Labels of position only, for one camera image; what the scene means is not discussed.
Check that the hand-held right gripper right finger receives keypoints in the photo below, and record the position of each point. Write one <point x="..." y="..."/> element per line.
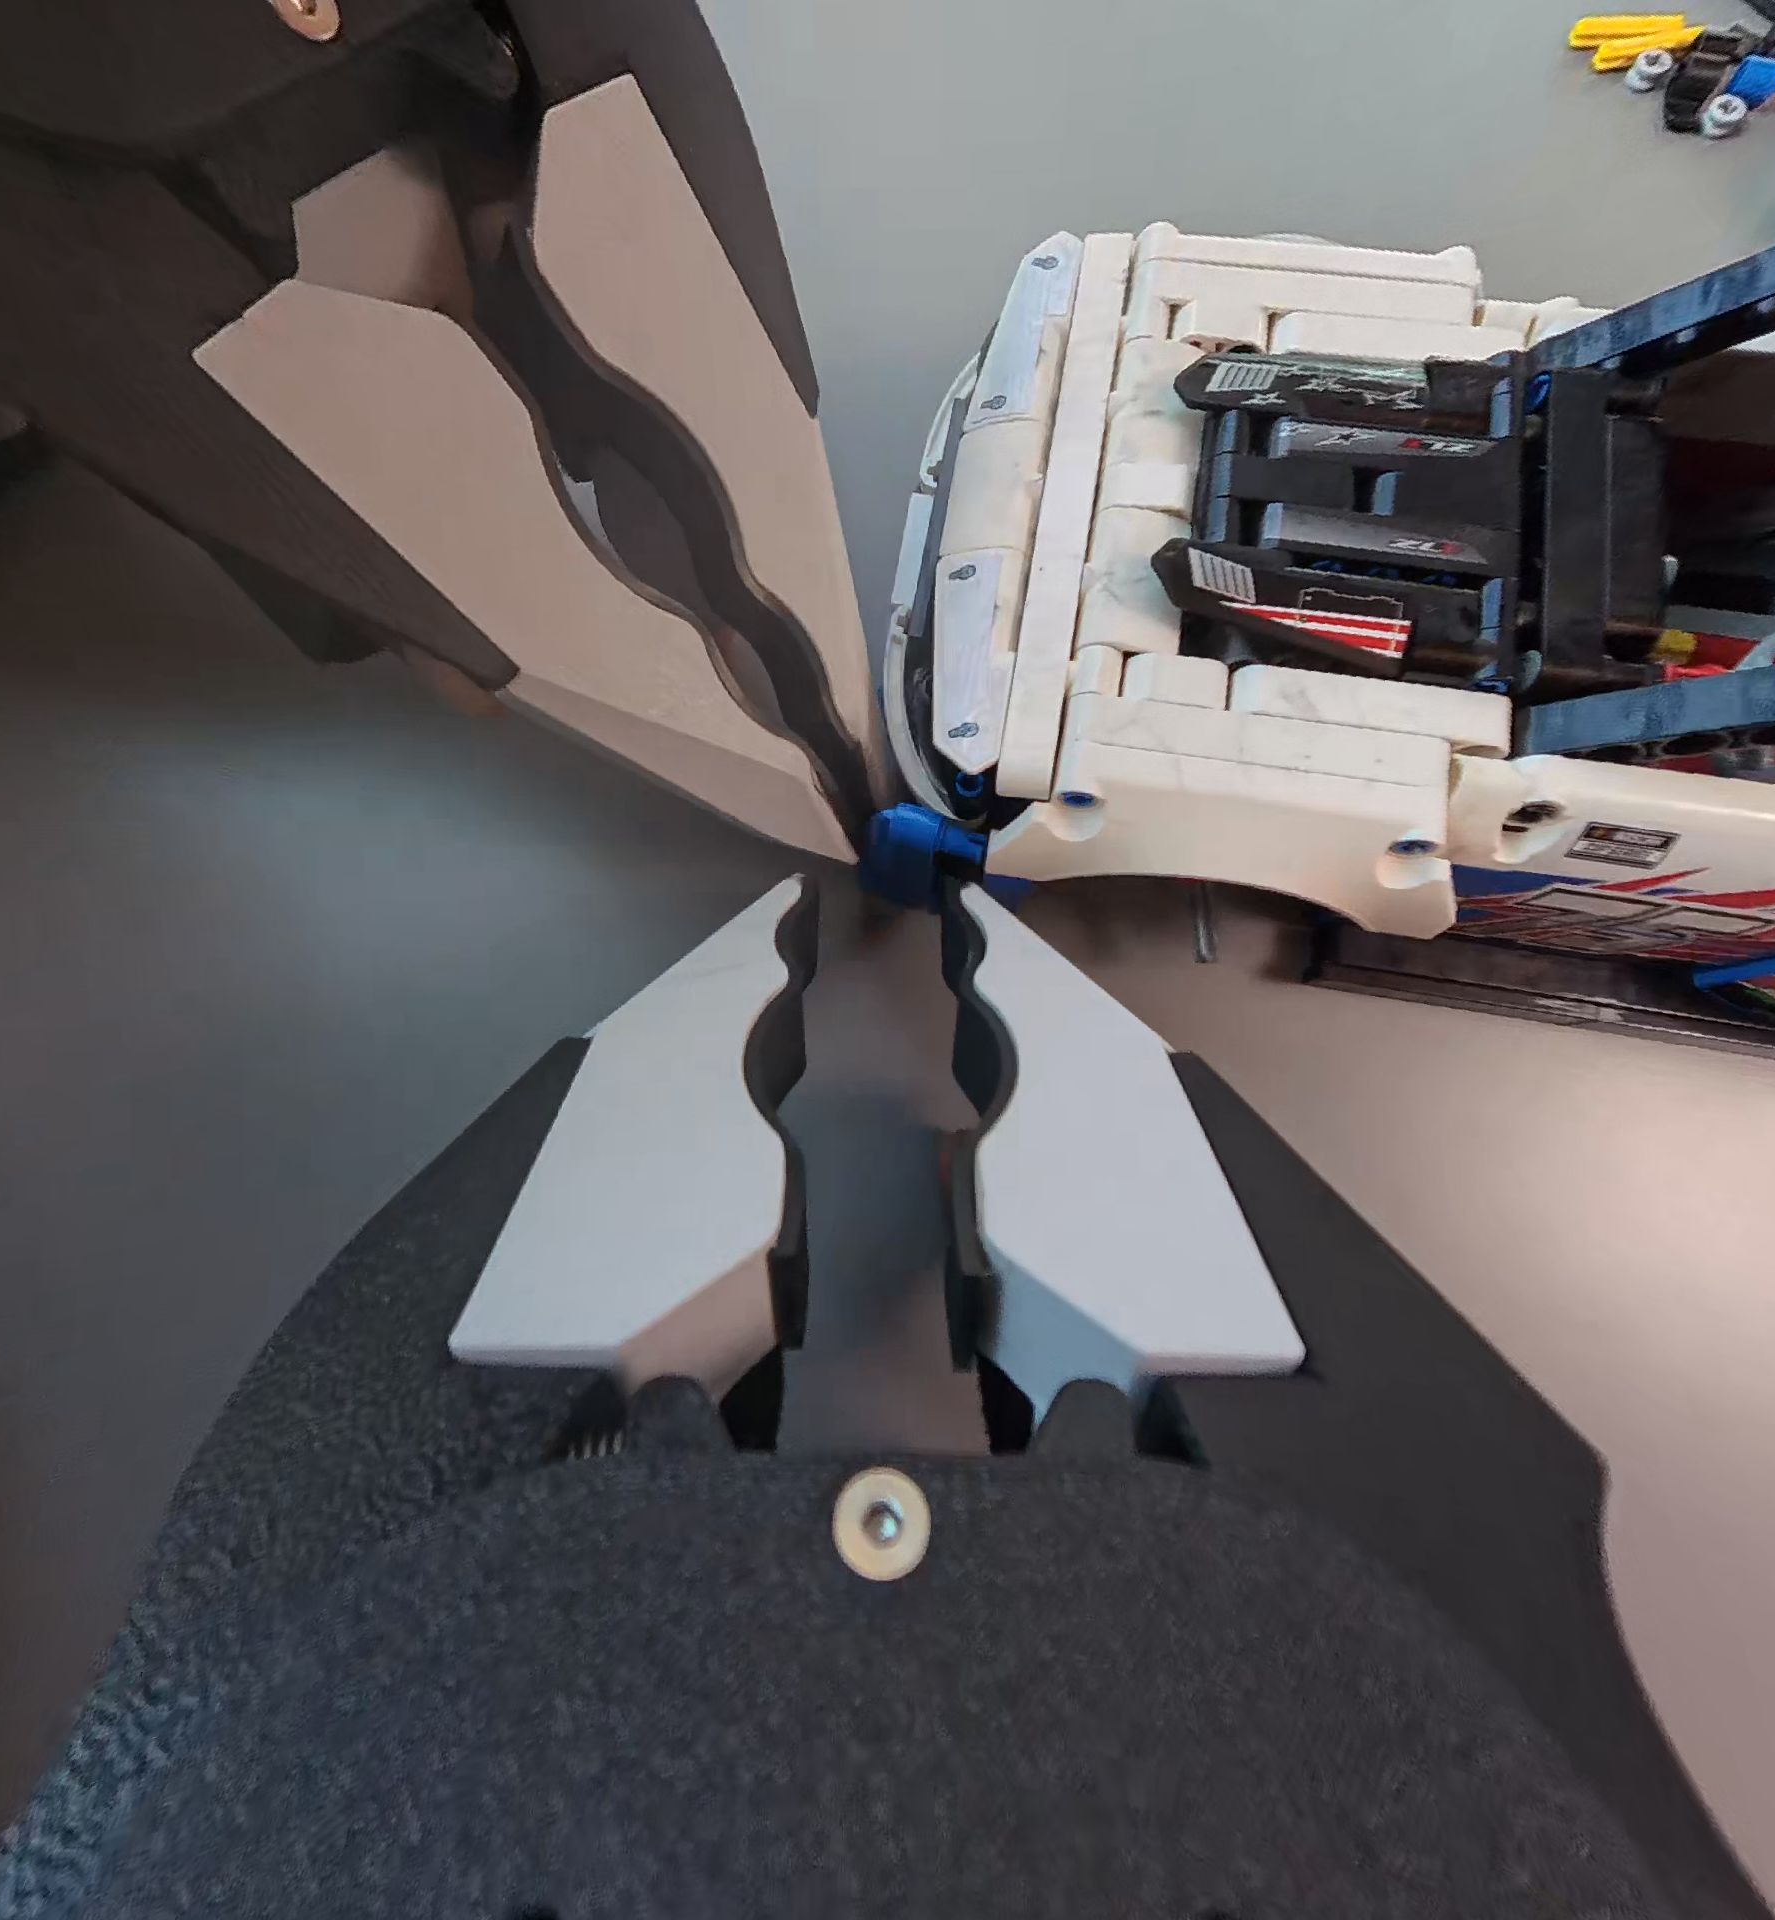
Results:
<point x="1113" y="1201"/>

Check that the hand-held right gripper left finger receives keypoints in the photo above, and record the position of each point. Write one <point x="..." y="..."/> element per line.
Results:
<point x="632" y="1201"/>

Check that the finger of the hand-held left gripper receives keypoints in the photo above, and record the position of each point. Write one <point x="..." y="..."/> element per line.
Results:
<point x="708" y="329"/>
<point x="422" y="437"/>

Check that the blue connector pin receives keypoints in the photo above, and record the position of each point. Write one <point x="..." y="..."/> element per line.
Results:
<point x="909" y="856"/>

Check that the white brick toy car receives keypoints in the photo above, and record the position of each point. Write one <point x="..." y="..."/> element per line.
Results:
<point x="1277" y="752"/>

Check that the yellow axle pin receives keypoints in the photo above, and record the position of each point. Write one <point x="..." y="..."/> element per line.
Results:
<point x="1644" y="54"/>
<point x="1630" y="30"/>

